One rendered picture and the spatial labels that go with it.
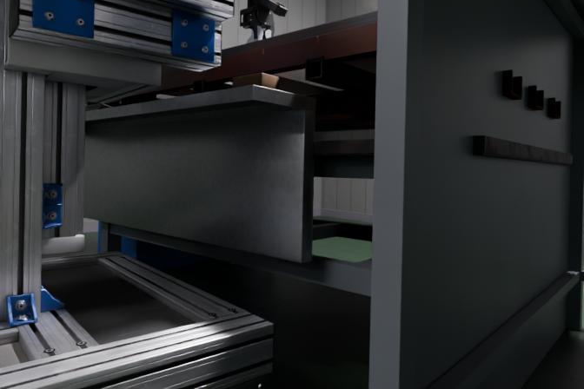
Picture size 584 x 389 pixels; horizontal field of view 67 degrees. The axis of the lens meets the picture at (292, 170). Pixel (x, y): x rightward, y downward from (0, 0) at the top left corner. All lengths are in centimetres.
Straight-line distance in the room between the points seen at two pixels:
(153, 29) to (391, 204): 56
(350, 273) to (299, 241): 15
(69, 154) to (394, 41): 71
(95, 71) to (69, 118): 14
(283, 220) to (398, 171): 55
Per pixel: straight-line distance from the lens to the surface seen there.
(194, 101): 104
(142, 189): 153
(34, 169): 94
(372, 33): 98
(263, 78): 101
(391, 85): 54
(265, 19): 145
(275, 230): 106
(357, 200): 454
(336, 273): 108
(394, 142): 53
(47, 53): 91
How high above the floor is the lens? 51
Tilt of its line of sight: level
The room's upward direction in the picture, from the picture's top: 1 degrees clockwise
